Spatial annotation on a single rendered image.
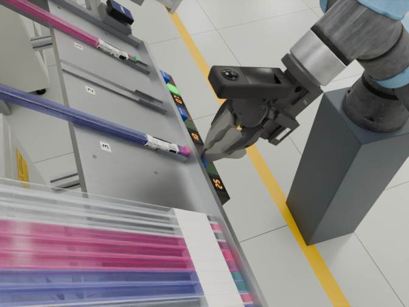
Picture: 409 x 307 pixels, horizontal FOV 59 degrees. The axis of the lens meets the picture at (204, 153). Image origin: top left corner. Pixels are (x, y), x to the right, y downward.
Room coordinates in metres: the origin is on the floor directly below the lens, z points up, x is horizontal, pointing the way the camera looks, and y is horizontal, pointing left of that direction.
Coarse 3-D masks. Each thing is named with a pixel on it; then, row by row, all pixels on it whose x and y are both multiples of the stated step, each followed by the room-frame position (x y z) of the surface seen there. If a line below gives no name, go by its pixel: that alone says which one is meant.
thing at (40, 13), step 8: (8, 0) 0.49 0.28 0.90; (16, 0) 0.49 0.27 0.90; (24, 0) 0.51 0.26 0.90; (24, 8) 0.50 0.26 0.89; (32, 8) 0.50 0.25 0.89; (40, 8) 0.52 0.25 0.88; (40, 16) 0.50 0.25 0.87; (48, 16) 0.51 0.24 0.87; (56, 16) 0.52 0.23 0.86; (56, 24) 0.51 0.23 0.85; (64, 24) 0.51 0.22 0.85; (72, 32) 0.52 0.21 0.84; (80, 32) 0.52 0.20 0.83; (88, 40) 0.52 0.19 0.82; (96, 40) 0.53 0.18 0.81; (104, 48) 0.53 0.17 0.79; (112, 48) 0.54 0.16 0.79; (120, 56) 0.54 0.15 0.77; (128, 56) 0.55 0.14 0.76
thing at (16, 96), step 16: (0, 96) 0.28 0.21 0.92; (16, 96) 0.29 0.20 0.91; (32, 96) 0.30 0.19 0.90; (48, 112) 0.29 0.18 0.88; (64, 112) 0.30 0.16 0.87; (80, 112) 0.32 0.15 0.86; (96, 128) 0.31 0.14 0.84; (112, 128) 0.32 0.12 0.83; (128, 128) 0.34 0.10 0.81; (144, 144) 0.33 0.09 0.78
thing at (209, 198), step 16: (144, 48) 0.62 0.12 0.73; (160, 80) 0.52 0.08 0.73; (160, 96) 0.49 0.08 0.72; (176, 112) 0.44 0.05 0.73; (176, 128) 0.41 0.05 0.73; (192, 144) 0.37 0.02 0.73; (192, 160) 0.34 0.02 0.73; (192, 176) 0.31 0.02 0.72; (208, 176) 0.31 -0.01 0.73; (208, 192) 0.28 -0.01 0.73; (208, 208) 0.26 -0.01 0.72; (224, 224) 0.23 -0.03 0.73; (240, 256) 0.18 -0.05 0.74; (240, 272) 0.16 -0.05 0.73; (256, 288) 0.14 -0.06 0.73; (256, 304) 0.12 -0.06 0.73
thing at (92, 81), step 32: (64, 32) 0.51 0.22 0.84; (96, 32) 0.58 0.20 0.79; (64, 64) 0.42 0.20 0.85; (96, 64) 0.47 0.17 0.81; (128, 64) 0.54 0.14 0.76; (64, 96) 0.35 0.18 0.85; (96, 96) 0.38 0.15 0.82; (128, 96) 0.43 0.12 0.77; (160, 128) 0.40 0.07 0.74; (96, 160) 0.26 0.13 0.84; (128, 160) 0.28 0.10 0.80; (160, 160) 0.32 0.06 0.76; (96, 192) 0.21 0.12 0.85; (128, 192) 0.23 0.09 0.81; (160, 192) 0.25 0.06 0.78; (192, 192) 0.28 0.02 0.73
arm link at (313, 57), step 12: (312, 36) 0.43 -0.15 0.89; (300, 48) 0.42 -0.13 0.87; (312, 48) 0.41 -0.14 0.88; (324, 48) 0.41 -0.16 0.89; (300, 60) 0.41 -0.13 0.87; (312, 60) 0.40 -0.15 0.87; (324, 60) 0.40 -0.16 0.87; (336, 60) 0.40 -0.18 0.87; (312, 72) 0.39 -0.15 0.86; (324, 72) 0.39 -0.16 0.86; (336, 72) 0.40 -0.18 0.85; (324, 84) 0.39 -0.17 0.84
